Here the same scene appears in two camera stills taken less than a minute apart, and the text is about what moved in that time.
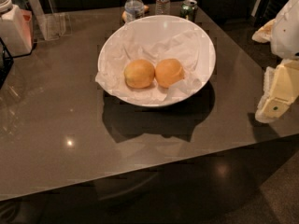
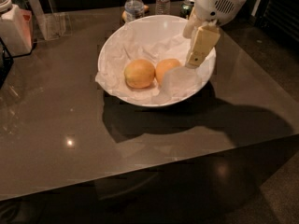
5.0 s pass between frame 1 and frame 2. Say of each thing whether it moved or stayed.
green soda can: stayed
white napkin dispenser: stayed
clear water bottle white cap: stayed
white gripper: moved
